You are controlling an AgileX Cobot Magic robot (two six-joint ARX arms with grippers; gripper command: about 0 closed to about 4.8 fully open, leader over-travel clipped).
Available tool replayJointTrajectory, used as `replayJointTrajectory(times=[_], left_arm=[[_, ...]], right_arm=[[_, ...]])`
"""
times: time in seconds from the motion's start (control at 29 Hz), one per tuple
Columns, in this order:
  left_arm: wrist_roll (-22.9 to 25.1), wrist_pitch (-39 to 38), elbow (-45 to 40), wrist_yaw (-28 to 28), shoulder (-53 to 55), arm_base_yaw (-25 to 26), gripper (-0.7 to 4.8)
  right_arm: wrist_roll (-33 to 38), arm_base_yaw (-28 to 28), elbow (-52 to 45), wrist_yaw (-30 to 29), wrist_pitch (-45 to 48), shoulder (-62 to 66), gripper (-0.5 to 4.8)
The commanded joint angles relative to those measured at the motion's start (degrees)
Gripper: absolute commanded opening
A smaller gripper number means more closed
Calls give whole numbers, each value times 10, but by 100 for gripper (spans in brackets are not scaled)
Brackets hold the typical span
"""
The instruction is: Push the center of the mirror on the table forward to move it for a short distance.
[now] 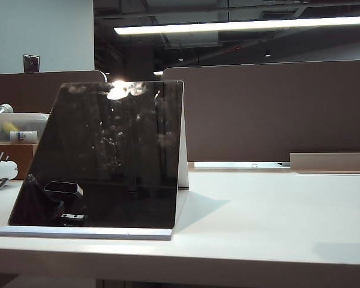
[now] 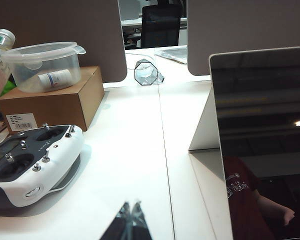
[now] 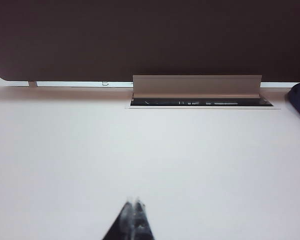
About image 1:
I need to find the dark wall switch panel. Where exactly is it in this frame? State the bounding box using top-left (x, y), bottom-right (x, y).
top-left (23, 53), bottom-right (41, 73)

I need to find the long ceiling light strip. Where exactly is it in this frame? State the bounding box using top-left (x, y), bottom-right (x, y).
top-left (113, 15), bottom-right (360, 35)

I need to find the clear plastic lidded container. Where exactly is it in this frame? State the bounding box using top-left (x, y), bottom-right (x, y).
top-left (0, 112), bottom-right (51, 145)

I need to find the brown cardboard box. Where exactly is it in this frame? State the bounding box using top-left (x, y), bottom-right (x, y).
top-left (0, 143), bottom-right (40, 181)

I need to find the yellow item in container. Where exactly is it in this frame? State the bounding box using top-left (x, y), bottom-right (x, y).
top-left (0, 119), bottom-right (20, 133)

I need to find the dark standing mirror white base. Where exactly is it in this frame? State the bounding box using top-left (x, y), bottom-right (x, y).
top-left (0, 80), bottom-right (190, 241)

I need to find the beige flat box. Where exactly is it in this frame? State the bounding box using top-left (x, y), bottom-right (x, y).
top-left (289, 152), bottom-right (360, 176)

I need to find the white bottle blue label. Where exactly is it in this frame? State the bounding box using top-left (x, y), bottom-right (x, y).
top-left (9, 130), bottom-right (38, 143)

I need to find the white remote controller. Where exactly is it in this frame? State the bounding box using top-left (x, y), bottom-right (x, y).
top-left (0, 152), bottom-right (18, 193)

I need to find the brown desk partition panel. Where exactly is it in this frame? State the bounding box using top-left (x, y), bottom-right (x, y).
top-left (160, 59), bottom-right (360, 163)
top-left (0, 70), bottom-right (108, 116)

